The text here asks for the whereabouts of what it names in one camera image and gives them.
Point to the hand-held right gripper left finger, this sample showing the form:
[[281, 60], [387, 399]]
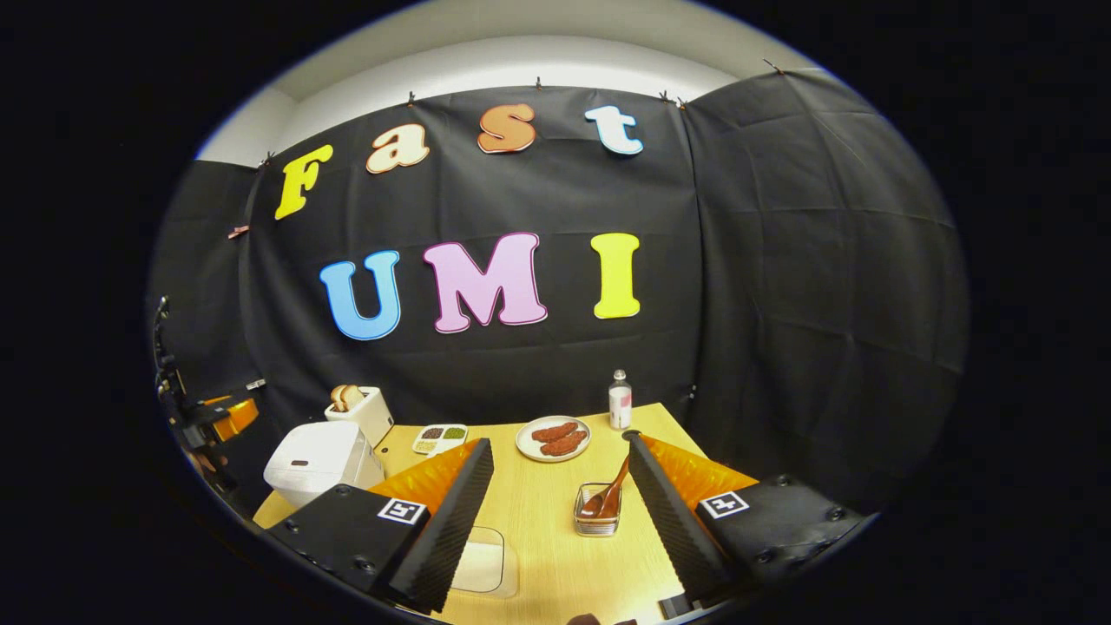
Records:
[[447, 529]]

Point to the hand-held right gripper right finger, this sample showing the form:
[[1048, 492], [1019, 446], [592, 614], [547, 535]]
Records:
[[673, 521]]

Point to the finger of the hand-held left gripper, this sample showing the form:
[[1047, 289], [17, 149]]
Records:
[[234, 419]]

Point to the clear rice container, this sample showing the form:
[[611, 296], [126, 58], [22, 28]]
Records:
[[479, 560]]

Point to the brown wooden spoon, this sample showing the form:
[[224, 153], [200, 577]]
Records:
[[608, 495]]

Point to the clear glass chopstick holder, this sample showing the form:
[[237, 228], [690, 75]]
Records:
[[597, 525]]

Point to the white rice cooker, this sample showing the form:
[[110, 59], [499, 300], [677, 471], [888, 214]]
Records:
[[317, 464]]

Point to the white divided bean dish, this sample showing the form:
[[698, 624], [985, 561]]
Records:
[[440, 439]]

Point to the toast slice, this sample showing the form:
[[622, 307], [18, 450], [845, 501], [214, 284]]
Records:
[[338, 398], [354, 396]]

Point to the white round plate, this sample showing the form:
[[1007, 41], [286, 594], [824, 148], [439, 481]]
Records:
[[526, 447]]

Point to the small clear bottle pink label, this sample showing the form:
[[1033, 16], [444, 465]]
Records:
[[620, 408]]

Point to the white toaster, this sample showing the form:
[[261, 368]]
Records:
[[373, 421]]

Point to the brown meat piece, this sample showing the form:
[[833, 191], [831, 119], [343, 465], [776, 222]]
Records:
[[554, 431], [564, 444]]

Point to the row of black cloth clips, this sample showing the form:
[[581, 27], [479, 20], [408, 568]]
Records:
[[538, 84]]

